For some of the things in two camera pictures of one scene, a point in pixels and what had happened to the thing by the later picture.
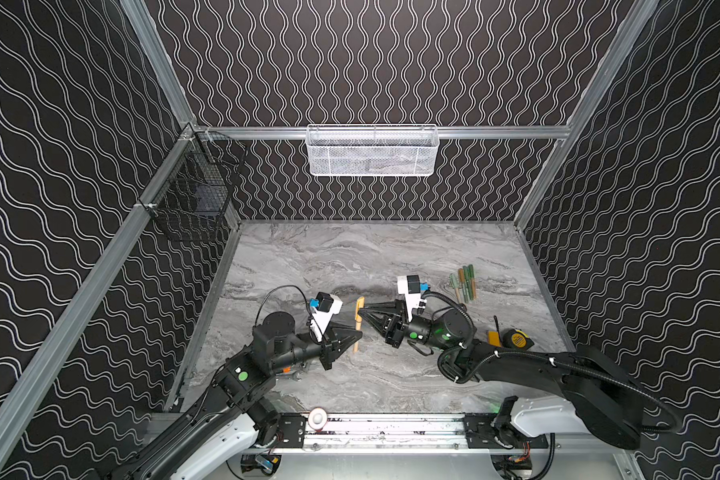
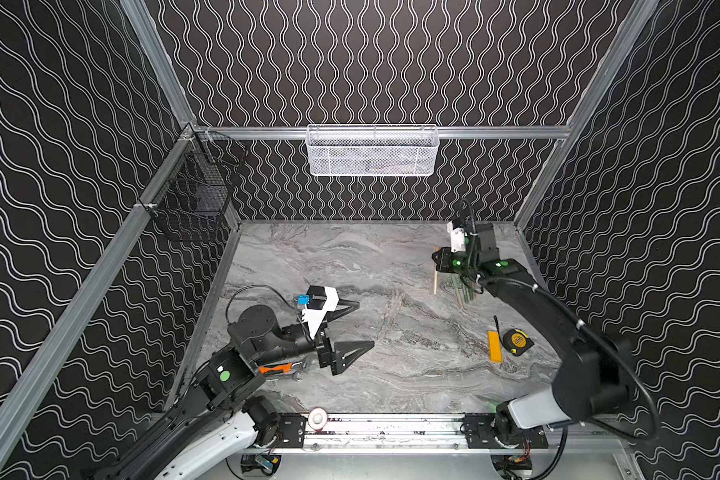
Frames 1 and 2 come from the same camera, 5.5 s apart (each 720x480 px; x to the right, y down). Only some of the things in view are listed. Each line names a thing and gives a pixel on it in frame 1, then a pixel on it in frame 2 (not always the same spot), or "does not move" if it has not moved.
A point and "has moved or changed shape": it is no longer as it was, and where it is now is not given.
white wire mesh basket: [367, 150] does not move
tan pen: [356, 344] has moved or changed shape
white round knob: [317, 418] does not move
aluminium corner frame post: [587, 110] does not move
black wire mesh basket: [189, 198] does not move
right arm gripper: [393, 327] → [456, 260]
